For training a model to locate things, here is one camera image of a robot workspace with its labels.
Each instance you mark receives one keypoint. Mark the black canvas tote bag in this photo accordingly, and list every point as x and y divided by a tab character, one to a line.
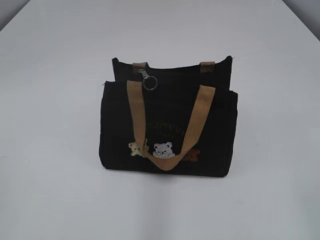
169	97

